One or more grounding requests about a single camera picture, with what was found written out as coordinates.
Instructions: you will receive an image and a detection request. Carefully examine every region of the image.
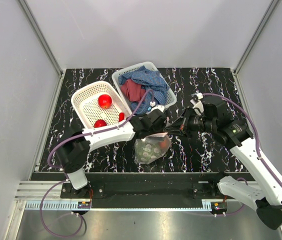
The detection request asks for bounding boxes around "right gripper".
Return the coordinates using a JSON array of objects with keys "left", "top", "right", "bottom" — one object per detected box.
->
[{"left": 163, "top": 106, "right": 216, "bottom": 139}]

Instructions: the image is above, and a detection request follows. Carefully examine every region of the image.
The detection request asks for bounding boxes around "clear zip top bag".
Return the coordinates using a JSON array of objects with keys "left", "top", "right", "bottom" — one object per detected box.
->
[{"left": 134, "top": 132, "right": 171, "bottom": 165}]

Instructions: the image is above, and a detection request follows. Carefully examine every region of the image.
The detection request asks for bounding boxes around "green fake melon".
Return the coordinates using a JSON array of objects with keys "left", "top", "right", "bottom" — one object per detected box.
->
[{"left": 134, "top": 139, "right": 163, "bottom": 165}]

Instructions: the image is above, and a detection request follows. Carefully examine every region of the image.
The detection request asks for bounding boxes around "red fake chili pepper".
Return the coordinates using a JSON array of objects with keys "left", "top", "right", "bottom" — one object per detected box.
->
[{"left": 118, "top": 112, "right": 125, "bottom": 123}]

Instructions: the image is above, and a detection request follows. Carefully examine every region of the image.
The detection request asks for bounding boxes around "red fake apple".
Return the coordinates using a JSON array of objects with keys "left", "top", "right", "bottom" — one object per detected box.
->
[{"left": 97, "top": 94, "right": 113, "bottom": 109}]

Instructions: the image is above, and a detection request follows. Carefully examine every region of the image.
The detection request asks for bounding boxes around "red fake pomegranate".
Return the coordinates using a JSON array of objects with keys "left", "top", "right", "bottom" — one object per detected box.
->
[{"left": 93, "top": 119, "right": 107, "bottom": 128}]

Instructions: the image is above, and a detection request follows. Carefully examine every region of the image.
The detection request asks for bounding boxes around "orange fake fruit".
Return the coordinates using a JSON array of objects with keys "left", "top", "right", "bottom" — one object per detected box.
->
[{"left": 159, "top": 137, "right": 171, "bottom": 151}]

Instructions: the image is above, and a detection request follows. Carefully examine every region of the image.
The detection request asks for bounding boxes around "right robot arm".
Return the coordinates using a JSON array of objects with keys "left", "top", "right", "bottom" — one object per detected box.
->
[{"left": 164, "top": 93, "right": 282, "bottom": 230}]

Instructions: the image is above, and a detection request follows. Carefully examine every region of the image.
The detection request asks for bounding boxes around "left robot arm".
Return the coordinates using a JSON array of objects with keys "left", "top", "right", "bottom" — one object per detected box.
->
[{"left": 50, "top": 109, "right": 167, "bottom": 198}]

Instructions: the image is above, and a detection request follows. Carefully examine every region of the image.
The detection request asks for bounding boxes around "white basket with clothes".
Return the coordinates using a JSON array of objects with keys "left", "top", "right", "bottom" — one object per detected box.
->
[{"left": 111, "top": 61, "right": 177, "bottom": 115}]

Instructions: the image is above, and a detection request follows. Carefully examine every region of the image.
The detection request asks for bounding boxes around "red cloth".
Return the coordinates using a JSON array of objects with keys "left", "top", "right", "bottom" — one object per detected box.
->
[{"left": 120, "top": 79, "right": 146, "bottom": 103}]

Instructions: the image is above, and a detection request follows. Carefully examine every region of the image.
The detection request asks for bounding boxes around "blue checkered cloth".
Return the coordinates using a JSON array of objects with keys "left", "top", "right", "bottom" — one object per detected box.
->
[{"left": 118, "top": 66, "right": 169, "bottom": 115}]

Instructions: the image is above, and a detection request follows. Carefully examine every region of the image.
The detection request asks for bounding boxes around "empty white perforated basket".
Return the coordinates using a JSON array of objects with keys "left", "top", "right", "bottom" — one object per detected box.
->
[{"left": 71, "top": 81, "right": 132, "bottom": 129}]

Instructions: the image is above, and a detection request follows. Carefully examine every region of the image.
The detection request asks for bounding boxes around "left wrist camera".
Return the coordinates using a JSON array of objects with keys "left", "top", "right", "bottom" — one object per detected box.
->
[{"left": 149, "top": 101, "right": 166, "bottom": 113}]

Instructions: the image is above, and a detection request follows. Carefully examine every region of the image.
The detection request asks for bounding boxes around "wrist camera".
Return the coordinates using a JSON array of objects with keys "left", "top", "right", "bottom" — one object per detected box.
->
[
  {"left": 190, "top": 92, "right": 204, "bottom": 116},
  {"left": 149, "top": 101, "right": 166, "bottom": 113}
]

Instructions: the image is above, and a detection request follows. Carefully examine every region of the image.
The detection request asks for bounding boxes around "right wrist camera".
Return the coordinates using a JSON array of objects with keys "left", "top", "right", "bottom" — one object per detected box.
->
[{"left": 190, "top": 92, "right": 204, "bottom": 116}]

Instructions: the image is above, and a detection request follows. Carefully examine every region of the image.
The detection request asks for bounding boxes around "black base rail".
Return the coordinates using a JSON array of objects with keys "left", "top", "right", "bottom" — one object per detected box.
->
[{"left": 55, "top": 171, "right": 249, "bottom": 210}]

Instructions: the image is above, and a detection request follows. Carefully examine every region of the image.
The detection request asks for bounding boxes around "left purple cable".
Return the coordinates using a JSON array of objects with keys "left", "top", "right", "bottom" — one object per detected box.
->
[{"left": 38, "top": 89, "right": 157, "bottom": 237}]

